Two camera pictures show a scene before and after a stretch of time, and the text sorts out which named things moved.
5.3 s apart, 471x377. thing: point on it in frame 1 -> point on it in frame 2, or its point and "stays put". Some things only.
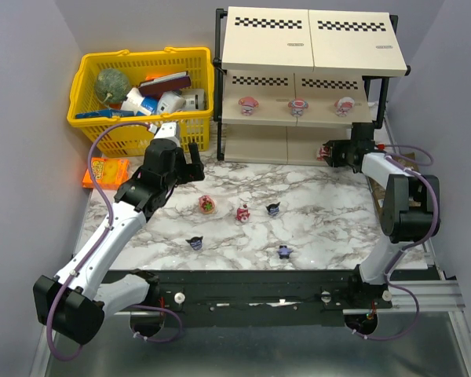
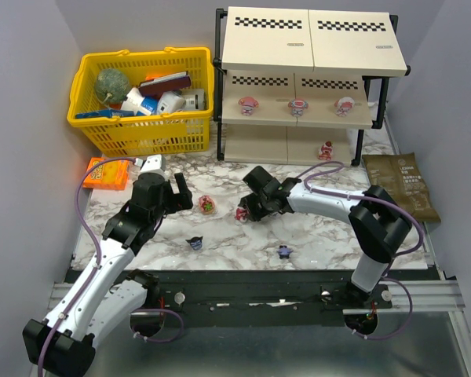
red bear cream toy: [242, 214] stays put
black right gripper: [338, 153] -> [257, 200]
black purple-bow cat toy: [195, 242] stays put
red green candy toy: [206, 204] stays put
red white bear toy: [323, 152] stays put
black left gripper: [187, 171] -> [174, 200]
